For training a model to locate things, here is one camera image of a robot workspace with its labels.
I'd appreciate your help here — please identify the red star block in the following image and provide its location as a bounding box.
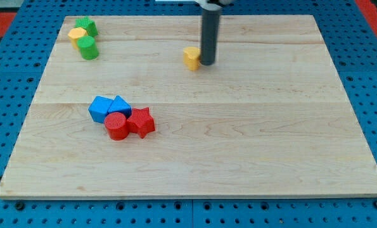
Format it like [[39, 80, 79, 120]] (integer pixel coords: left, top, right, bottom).
[[127, 107, 155, 139]]

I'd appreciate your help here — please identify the yellow heart block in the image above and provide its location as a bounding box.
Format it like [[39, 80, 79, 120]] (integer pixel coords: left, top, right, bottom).
[[183, 46, 201, 71]]

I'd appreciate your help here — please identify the blue triangle block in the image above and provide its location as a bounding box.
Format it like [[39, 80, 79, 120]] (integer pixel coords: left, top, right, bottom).
[[108, 96, 132, 118]]

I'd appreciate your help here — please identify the red cylinder block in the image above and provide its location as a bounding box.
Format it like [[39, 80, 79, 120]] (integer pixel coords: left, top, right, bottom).
[[104, 112, 129, 141]]

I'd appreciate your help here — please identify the light wooden board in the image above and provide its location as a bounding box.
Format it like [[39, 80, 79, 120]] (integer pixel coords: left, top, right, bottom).
[[0, 15, 377, 200]]

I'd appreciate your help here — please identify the blue cube block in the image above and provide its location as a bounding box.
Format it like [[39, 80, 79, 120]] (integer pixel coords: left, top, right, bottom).
[[88, 96, 113, 124]]

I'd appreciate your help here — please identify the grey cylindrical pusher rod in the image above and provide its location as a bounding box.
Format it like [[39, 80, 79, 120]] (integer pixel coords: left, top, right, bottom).
[[198, 1, 222, 66]]

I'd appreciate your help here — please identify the green cylinder block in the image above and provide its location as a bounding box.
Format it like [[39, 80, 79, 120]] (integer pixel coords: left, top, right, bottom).
[[77, 35, 99, 60]]

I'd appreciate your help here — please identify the green star block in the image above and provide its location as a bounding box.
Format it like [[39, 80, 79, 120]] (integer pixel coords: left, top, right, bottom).
[[75, 16, 98, 37]]

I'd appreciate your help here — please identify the yellow hexagon block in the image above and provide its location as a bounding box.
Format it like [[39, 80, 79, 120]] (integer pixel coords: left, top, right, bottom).
[[67, 27, 87, 50]]

